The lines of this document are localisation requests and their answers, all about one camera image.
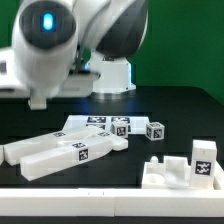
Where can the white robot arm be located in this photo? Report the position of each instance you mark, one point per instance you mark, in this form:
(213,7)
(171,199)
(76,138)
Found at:
(49,36)

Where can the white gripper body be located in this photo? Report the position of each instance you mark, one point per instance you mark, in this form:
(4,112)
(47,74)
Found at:
(76,85)

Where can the white chair back frame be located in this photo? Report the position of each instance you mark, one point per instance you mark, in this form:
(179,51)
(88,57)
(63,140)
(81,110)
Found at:
(46,154)

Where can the white marker cube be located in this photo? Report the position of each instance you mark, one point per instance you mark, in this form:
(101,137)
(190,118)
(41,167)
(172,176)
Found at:
(155,131)
(120,128)

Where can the white L-shaped wall fence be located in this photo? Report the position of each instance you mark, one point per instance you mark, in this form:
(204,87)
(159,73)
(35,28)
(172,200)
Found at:
(114,202)

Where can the white chair seat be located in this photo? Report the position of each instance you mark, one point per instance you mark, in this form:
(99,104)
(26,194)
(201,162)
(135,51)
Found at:
(174,173)

